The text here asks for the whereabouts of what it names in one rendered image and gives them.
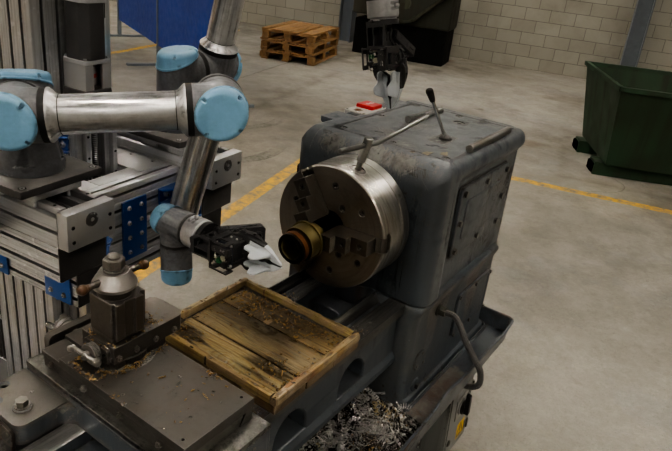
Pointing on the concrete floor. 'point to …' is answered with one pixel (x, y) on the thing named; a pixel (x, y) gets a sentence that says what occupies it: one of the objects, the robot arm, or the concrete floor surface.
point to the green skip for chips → (627, 123)
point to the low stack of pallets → (299, 41)
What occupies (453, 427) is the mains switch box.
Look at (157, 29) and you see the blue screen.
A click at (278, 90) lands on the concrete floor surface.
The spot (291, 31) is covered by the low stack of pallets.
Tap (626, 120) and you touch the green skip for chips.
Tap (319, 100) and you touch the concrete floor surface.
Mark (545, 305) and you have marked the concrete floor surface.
